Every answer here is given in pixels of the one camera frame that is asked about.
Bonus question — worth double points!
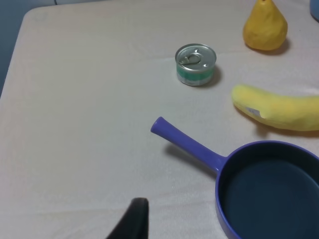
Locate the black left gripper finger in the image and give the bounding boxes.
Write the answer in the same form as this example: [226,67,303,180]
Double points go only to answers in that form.
[106,198,149,239]

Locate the small silver tin can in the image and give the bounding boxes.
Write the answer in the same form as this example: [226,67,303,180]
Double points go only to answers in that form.
[175,43,217,87]

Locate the purple frying pan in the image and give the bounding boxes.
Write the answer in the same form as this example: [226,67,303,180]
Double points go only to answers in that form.
[151,117,319,239]

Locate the yellow banana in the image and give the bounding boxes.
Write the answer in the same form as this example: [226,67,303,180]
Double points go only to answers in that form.
[231,85,319,131]

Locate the yellow pear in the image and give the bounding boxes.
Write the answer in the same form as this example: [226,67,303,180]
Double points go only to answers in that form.
[243,0,288,51]

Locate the blue plastic bowl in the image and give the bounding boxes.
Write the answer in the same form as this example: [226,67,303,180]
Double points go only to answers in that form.
[310,0,319,21]

